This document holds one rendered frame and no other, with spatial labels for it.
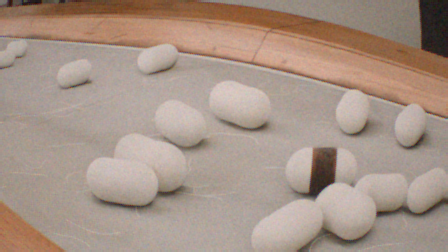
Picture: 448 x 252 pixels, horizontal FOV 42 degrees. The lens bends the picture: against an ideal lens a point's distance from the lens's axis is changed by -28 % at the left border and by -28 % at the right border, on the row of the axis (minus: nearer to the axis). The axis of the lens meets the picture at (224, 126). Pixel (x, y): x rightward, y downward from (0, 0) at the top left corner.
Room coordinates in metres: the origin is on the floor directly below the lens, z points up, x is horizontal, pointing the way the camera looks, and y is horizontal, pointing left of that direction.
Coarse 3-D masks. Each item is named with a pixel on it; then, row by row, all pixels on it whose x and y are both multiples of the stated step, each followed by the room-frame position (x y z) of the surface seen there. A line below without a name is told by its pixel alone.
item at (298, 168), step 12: (300, 156) 0.29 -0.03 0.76; (348, 156) 0.29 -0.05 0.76; (288, 168) 0.30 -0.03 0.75; (300, 168) 0.29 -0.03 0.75; (348, 168) 0.29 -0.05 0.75; (288, 180) 0.29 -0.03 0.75; (300, 180) 0.29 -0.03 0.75; (336, 180) 0.29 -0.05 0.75; (348, 180) 0.29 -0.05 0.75; (300, 192) 0.29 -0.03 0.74
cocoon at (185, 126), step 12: (168, 108) 0.36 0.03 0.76; (180, 108) 0.36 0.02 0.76; (192, 108) 0.36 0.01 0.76; (156, 120) 0.37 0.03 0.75; (168, 120) 0.36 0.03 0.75; (180, 120) 0.35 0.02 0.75; (192, 120) 0.35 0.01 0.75; (168, 132) 0.35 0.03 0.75; (180, 132) 0.35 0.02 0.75; (192, 132) 0.35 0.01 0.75; (204, 132) 0.36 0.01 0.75; (180, 144) 0.35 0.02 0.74; (192, 144) 0.35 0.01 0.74
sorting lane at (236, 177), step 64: (64, 64) 0.56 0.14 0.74; (128, 64) 0.53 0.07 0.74; (192, 64) 0.52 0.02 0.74; (0, 128) 0.38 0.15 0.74; (64, 128) 0.38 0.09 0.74; (128, 128) 0.38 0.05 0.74; (256, 128) 0.38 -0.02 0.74; (320, 128) 0.38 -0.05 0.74; (384, 128) 0.38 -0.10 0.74; (0, 192) 0.28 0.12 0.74; (64, 192) 0.29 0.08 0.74; (192, 192) 0.30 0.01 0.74; (256, 192) 0.30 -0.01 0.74
